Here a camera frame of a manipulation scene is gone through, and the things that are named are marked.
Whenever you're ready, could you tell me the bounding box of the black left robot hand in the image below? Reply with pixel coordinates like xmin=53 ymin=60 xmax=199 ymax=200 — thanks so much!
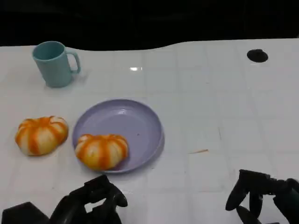
xmin=49 ymin=174 xmax=128 ymax=224

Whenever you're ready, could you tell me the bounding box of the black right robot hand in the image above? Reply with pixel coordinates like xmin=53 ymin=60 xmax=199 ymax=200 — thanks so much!
xmin=225 ymin=169 xmax=299 ymax=224

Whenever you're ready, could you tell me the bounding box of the orange white toy bread roll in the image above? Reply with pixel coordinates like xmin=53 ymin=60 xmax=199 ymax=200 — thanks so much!
xmin=14 ymin=115 xmax=69 ymax=157
xmin=74 ymin=133 xmax=129 ymax=171

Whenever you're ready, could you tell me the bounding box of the lilac plate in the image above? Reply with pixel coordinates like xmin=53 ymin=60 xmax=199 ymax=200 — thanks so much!
xmin=71 ymin=98 xmax=165 ymax=175

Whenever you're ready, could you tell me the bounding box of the black table grommet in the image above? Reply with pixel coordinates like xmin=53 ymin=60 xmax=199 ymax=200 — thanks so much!
xmin=247 ymin=49 xmax=269 ymax=63

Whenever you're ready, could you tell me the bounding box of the pale green mug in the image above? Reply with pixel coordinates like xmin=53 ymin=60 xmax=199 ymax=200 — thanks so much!
xmin=32 ymin=41 xmax=82 ymax=88

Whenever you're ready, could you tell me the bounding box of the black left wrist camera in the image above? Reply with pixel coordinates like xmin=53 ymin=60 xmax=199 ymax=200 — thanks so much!
xmin=1 ymin=202 xmax=50 ymax=224

